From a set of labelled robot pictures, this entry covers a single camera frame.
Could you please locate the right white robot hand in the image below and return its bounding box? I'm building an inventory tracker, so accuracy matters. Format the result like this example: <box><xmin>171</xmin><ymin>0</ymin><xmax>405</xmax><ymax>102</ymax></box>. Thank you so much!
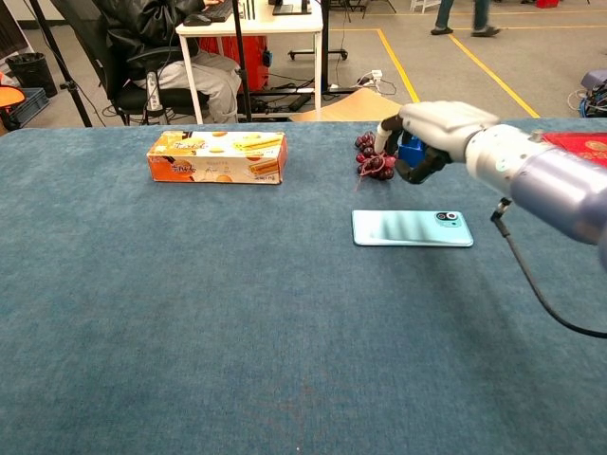
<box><xmin>373</xmin><ymin>100</ymin><xmax>502</xmax><ymax>186</ymax></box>

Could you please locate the light blue smartphone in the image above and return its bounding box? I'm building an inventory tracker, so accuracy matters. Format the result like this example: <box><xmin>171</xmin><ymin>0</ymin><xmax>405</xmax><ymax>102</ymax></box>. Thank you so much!
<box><xmin>351</xmin><ymin>209</ymin><xmax>475</xmax><ymax>248</ymax></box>

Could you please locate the blue toy building brick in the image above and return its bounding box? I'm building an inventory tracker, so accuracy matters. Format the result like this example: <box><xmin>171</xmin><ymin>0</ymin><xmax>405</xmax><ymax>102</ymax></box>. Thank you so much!
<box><xmin>397</xmin><ymin>134</ymin><xmax>426</xmax><ymax>168</ymax></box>

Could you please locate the purple grape bunch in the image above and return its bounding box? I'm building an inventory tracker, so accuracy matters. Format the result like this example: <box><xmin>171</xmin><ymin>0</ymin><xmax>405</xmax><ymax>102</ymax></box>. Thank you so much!
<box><xmin>354</xmin><ymin>132</ymin><xmax>398</xmax><ymax>181</ymax></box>

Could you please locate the brown cardboard sheet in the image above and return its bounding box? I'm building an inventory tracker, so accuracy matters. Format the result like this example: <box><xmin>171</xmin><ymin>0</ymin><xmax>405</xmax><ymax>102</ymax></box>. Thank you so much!
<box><xmin>287</xmin><ymin>88</ymin><xmax>404</xmax><ymax>122</ymax></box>

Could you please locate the walking person in jeans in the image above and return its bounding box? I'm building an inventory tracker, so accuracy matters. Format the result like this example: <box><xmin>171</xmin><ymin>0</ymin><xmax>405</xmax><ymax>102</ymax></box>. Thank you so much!
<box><xmin>430</xmin><ymin>0</ymin><xmax>502</xmax><ymax>38</ymax></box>

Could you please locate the red embroidered cloth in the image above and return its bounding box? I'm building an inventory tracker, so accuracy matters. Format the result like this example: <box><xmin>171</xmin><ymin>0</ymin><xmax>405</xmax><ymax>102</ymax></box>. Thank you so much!
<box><xmin>541</xmin><ymin>132</ymin><xmax>607</xmax><ymax>168</ymax></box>

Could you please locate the black rolling stand base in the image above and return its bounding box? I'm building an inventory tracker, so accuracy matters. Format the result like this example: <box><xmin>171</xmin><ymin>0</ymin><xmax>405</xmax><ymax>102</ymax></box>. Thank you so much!
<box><xmin>287</xmin><ymin>0</ymin><xmax>349</xmax><ymax>62</ymax></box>

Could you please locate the white desk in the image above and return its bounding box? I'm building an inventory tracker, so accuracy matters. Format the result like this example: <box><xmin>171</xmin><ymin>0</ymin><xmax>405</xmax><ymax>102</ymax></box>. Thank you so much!
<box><xmin>175</xmin><ymin>0</ymin><xmax>324</xmax><ymax>125</ymax></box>

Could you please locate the black vertical pole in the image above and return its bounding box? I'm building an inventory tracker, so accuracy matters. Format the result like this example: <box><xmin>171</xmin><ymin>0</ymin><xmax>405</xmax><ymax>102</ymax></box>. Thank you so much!
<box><xmin>231</xmin><ymin>0</ymin><xmax>253</xmax><ymax>123</ymax></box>

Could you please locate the red cabinet under desk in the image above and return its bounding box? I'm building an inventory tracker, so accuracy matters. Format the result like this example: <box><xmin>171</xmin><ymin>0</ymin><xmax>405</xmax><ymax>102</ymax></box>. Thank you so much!
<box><xmin>198</xmin><ymin>35</ymin><xmax>270</xmax><ymax>93</ymax></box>

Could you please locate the orange biscuit box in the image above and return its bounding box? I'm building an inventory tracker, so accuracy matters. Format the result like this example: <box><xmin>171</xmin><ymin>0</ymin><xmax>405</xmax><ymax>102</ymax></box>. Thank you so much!
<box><xmin>146</xmin><ymin>130</ymin><xmax>289</xmax><ymax>186</ymax></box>

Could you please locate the black keyboard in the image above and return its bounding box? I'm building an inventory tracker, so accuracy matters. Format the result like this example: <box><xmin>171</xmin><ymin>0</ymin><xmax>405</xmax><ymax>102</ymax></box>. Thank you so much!
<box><xmin>202</xmin><ymin>0</ymin><xmax>234</xmax><ymax>24</ymax></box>

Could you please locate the blue table cloth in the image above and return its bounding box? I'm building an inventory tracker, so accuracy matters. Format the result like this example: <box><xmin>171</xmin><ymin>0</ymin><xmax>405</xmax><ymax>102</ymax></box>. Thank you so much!
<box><xmin>0</xmin><ymin>118</ymin><xmax>607</xmax><ymax>455</ymax></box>

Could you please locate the seated person in black jacket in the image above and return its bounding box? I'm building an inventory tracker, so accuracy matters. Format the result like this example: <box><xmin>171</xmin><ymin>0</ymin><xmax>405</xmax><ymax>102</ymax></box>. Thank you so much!
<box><xmin>92</xmin><ymin>0</ymin><xmax>243</xmax><ymax>125</ymax></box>

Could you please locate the black office chair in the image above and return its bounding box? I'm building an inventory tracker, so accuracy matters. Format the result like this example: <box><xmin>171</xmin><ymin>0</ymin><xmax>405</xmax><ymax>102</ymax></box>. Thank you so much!
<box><xmin>50</xmin><ymin>0</ymin><xmax>211</xmax><ymax>127</ymax></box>

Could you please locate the black tripod stand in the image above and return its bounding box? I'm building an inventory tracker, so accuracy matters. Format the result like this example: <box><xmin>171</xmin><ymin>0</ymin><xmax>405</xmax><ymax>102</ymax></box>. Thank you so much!
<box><xmin>23</xmin><ymin>0</ymin><xmax>94</xmax><ymax>128</ymax></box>

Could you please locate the blue plastic crate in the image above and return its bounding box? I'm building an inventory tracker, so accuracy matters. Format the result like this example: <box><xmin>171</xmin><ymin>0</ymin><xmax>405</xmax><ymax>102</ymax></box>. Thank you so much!
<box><xmin>9</xmin><ymin>87</ymin><xmax>51</xmax><ymax>128</ymax></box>

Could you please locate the black waste bin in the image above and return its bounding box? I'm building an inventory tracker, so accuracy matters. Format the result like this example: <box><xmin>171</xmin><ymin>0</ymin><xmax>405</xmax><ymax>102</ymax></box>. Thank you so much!
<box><xmin>5</xmin><ymin>52</ymin><xmax>59</xmax><ymax>99</ymax></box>

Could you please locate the orange round seat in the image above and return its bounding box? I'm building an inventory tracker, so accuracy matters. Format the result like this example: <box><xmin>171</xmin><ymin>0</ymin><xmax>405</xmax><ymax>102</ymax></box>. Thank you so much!
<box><xmin>0</xmin><ymin>84</ymin><xmax>28</xmax><ymax>113</ymax></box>

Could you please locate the grey device with cables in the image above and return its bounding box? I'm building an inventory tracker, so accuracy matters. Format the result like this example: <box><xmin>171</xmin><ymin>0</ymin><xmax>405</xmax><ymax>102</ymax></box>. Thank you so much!
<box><xmin>567</xmin><ymin>68</ymin><xmax>607</xmax><ymax>118</ymax></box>

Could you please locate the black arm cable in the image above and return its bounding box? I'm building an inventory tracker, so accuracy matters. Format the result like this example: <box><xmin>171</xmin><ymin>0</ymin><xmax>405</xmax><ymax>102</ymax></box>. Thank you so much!
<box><xmin>489</xmin><ymin>197</ymin><xmax>607</xmax><ymax>339</ymax></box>

